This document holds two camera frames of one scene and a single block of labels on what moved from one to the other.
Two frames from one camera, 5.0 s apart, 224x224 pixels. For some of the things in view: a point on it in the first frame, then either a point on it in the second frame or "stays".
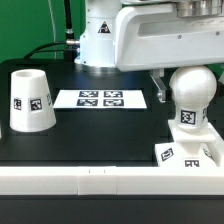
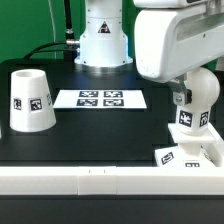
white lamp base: [191, 148] stays
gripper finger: [156, 75] to [181, 95]
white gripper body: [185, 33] stays
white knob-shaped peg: [192, 88] stays
